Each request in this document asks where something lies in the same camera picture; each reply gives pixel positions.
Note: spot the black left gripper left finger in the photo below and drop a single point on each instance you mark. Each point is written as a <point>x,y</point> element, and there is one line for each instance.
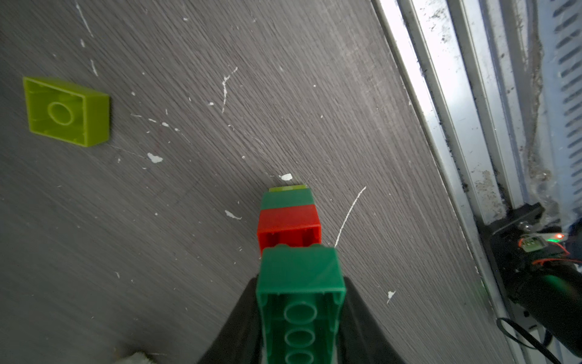
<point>240,339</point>

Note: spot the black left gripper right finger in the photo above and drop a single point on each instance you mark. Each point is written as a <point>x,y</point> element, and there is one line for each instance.
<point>360,338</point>

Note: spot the red lego brick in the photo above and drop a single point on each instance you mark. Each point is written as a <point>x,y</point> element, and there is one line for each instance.
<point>297,226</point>

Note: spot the lime square lego brick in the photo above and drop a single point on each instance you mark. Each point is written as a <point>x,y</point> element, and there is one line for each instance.
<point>288,188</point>

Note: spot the lime long lego brick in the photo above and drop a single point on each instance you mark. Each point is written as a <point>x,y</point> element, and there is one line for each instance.
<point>68,112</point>

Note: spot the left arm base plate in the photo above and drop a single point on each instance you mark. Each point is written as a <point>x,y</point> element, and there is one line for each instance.
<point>538,274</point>

